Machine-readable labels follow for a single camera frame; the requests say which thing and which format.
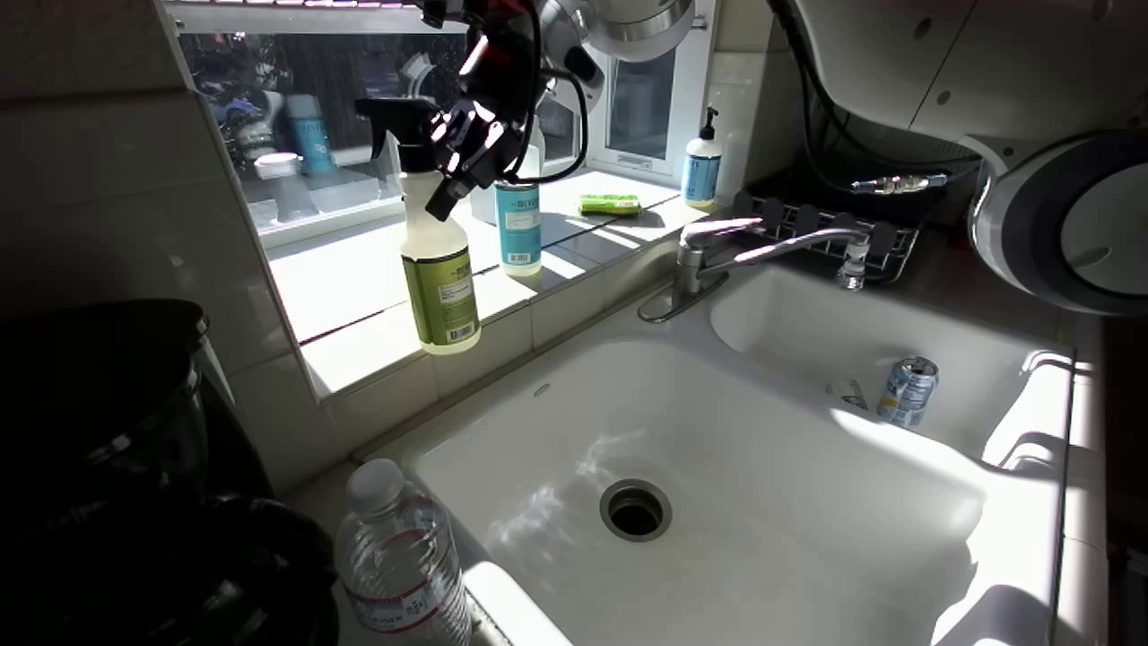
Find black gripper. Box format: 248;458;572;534
417;0;542;221

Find green label spray bottle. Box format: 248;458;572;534
357;95;482;356

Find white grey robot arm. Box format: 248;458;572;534
408;0;1148;314

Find teal label soap bottle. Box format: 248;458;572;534
497;183;542;275

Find white soap pump bottle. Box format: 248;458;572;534
683;110;722;211

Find chrome sink faucet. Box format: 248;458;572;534
639;215;873;323

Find clear plastic water bottle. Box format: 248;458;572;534
334;458;469;646

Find white double basin sink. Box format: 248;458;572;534
403;269;1087;646

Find green sponge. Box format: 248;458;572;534
579;195;644;217

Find left basin drain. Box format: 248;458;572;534
601;479;670;540

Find metal dish drying rack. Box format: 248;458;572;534
737;167;946;282

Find blue white soda can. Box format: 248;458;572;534
878;356;940;426

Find black coffee maker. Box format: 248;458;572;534
0;299;340;646

